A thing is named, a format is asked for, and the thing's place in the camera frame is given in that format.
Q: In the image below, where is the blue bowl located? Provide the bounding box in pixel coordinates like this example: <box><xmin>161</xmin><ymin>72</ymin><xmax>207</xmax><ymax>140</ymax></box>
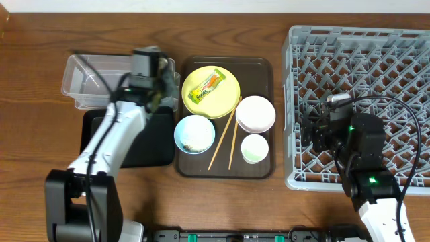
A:
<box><xmin>174</xmin><ymin>115</ymin><xmax>216</xmax><ymax>155</ymax></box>

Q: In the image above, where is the pink bowl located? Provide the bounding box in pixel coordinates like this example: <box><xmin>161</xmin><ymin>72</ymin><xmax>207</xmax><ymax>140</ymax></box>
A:
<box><xmin>236</xmin><ymin>95</ymin><xmax>276</xmax><ymax>134</ymax></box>

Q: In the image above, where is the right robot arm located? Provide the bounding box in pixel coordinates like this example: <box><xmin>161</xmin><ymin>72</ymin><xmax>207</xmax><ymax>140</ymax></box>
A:
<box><xmin>300</xmin><ymin>104</ymin><xmax>415</xmax><ymax>241</ymax></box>

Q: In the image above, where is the yellow plate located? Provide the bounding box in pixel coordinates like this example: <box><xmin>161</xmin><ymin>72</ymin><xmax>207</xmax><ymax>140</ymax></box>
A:
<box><xmin>181</xmin><ymin>65</ymin><xmax>241</xmax><ymax>119</ymax></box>

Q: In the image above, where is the wooden chopstick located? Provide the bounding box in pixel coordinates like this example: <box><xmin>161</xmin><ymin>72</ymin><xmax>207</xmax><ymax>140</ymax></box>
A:
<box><xmin>228</xmin><ymin>120</ymin><xmax>238</xmax><ymax>170</ymax></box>
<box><xmin>208</xmin><ymin>96</ymin><xmax>243</xmax><ymax>171</ymax></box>

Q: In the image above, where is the clear plastic bin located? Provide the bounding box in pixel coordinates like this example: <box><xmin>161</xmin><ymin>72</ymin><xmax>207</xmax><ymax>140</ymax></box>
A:
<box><xmin>60</xmin><ymin>54</ymin><xmax>181</xmax><ymax>112</ymax></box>

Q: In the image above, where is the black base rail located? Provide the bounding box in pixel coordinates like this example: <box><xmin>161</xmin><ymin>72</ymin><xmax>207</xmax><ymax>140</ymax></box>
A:
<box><xmin>144</xmin><ymin>224</ymin><xmax>370</xmax><ymax>242</ymax></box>

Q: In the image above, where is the dark brown tray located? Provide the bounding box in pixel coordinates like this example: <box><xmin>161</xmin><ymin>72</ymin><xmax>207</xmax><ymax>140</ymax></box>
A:
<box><xmin>175</xmin><ymin>56</ymin><xmax>275</xmax><ymax>179</ymax></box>

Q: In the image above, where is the black waste tray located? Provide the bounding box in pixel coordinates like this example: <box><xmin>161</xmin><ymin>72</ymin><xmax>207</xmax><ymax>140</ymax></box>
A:
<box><xmin>80</xmin><ymin>106</ymin><xmax>175</xmax><ymax>168</ymax></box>

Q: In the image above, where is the green snack wrapper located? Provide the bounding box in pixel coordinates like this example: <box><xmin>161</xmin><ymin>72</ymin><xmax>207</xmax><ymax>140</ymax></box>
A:
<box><xmin>188</xmin><ymin>69</ymin><xmax>226</xmax><ymax>104</ymax></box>

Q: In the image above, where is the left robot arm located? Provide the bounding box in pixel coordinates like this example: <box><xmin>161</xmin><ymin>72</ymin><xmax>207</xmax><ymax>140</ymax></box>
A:
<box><xmin>44</xmin><ymin>46</ymin><xmax>175</xmax><ymax>241</ymax></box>

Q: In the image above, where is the grey dishwasher rack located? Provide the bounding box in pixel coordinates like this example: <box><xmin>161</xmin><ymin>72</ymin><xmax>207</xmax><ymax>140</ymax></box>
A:
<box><xmin>282</xmin><ymin>26</ymin><xmax>429</xmax><ymax>196</ymax></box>

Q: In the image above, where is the white cup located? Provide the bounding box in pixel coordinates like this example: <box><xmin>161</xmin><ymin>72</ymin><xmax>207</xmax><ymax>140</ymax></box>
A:
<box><xmin>241</xmin><ymin>134</ymin><xmax>269</xmax><ymax>164</ymax></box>

